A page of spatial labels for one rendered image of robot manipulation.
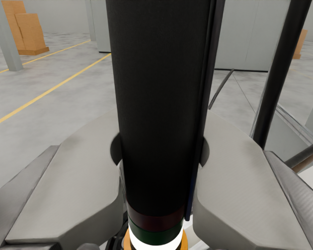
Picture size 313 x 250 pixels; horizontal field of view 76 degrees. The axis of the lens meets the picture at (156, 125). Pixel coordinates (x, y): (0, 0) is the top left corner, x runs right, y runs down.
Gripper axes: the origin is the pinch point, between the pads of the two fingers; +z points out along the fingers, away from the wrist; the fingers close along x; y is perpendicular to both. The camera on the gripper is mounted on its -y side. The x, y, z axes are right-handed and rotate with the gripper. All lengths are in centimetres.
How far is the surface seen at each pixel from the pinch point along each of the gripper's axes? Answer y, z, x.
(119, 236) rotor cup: 27.5, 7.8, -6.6
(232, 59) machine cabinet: 123, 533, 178
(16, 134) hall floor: 148, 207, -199
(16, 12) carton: 24, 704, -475
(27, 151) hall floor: 148, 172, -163
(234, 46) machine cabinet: 90, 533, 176
